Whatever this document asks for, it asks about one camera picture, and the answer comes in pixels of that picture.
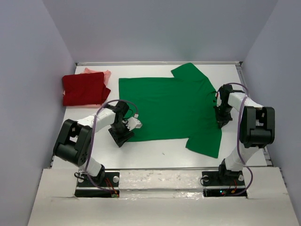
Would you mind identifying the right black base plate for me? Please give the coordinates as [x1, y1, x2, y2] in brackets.
[200, 171, 247, 198]

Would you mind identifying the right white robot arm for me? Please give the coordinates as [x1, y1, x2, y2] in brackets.
[214, 83, 275, 185]

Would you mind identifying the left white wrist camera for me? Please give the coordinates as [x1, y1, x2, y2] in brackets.
[126, 114, 143, 131]

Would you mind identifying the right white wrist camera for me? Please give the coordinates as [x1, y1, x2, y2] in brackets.
[215, 91, 222, 107]

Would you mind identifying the pink folded t shirt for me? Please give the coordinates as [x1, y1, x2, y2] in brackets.
[83, 67, 111, 108]

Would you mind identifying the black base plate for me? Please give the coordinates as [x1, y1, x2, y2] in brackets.
[74, 170, 120, 198]
[200, 171, 247, 198]

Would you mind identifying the green t shirt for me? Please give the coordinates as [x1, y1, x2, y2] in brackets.
[119, 63, 222, 158]

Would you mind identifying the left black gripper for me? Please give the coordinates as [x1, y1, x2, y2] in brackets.
[108, 120, 134, 148]

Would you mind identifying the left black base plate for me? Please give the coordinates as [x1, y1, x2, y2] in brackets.
[74, 170, 120, 198]

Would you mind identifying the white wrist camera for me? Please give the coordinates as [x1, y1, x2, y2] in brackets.
[126, 114, 143, 131]
[215, 91, 222, 107]

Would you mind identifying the red folded t shirt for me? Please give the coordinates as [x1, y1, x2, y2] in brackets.
[62, 72, 111, 106]

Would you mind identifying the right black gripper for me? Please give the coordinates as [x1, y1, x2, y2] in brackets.
[214, 104, 233, 129]

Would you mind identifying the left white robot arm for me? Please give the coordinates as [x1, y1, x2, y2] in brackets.
[53, 99, 142, 190]

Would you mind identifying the aluminium table rail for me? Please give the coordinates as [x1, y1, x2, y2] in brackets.
[75, 61, 243, 66]

